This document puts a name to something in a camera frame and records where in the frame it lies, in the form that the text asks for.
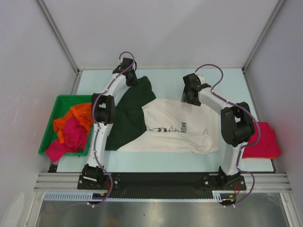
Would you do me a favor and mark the white and green t-shirt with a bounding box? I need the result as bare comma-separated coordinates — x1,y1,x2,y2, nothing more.
105,76,220,155

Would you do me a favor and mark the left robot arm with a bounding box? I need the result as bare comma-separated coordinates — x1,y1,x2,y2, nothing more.
82,56,138,189

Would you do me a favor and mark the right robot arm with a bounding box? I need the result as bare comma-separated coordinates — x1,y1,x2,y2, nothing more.
181,73,255,190

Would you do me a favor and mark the orange t-shirt in bin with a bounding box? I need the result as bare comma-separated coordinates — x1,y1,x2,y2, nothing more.
53,103,93,144

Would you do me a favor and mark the green plastic bin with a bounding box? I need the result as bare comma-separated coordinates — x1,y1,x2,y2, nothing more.
38,95,92,156

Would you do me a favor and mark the pink t-shirt in bin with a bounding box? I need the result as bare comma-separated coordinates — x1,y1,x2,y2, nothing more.
45,116,93,162

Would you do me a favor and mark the folded pink t-shirt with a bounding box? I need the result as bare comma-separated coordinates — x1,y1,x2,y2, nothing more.
242,122,281,159

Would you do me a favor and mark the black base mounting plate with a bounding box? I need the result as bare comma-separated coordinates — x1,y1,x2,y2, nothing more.
77,172,247,199

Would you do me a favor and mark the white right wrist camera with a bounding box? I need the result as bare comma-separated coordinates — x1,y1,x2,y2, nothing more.
197,75,205,82

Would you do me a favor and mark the left aluminium corner post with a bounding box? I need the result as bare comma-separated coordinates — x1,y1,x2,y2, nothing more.
35,0,80,75

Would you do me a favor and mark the aluminium corner post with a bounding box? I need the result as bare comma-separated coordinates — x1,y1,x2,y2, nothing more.
242,0,287,74
35,0,80,75

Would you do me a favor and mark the right aluminium corner post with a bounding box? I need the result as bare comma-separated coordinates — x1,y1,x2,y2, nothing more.
242,0,287,74

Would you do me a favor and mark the slotted cable duct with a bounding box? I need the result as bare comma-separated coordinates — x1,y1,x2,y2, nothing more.
45,191,236,202

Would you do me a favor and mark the aluminium frame rail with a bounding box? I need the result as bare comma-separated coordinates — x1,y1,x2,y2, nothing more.
34,173,292,193

